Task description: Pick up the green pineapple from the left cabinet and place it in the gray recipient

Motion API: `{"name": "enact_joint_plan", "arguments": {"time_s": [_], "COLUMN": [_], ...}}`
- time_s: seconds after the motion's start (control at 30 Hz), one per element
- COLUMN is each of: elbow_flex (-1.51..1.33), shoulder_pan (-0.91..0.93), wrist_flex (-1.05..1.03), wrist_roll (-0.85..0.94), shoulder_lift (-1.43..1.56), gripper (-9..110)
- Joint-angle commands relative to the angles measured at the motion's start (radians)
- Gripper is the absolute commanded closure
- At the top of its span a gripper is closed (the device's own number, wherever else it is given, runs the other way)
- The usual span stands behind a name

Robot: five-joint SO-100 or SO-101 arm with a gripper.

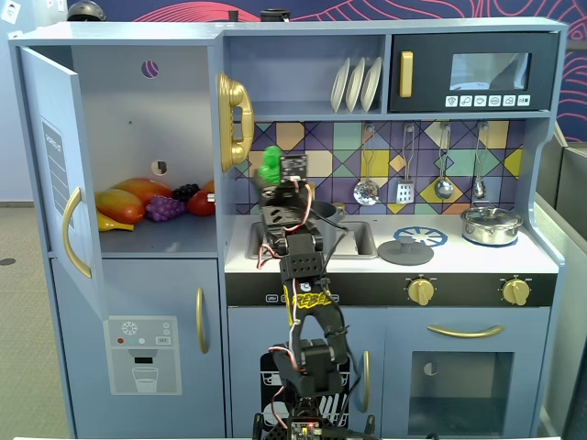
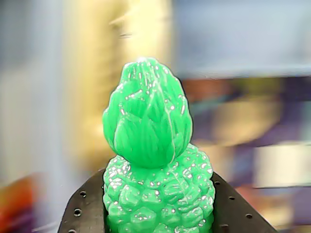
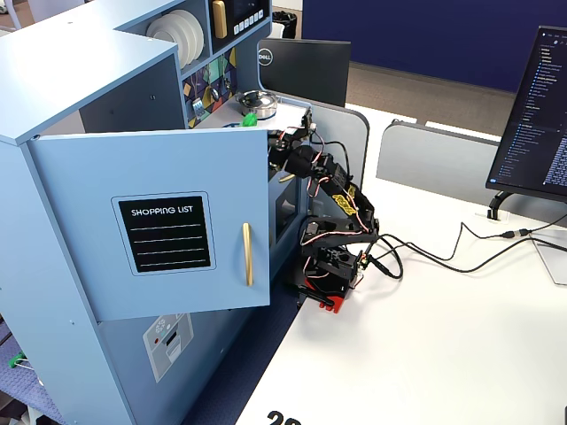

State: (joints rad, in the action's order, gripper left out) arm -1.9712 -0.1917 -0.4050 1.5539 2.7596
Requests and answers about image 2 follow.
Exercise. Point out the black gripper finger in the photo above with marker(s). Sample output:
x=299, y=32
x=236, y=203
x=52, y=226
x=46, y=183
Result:
x=233, y=213
x=85, y=208

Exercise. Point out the green toy pineapple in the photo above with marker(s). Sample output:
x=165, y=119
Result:
x=150, y=121

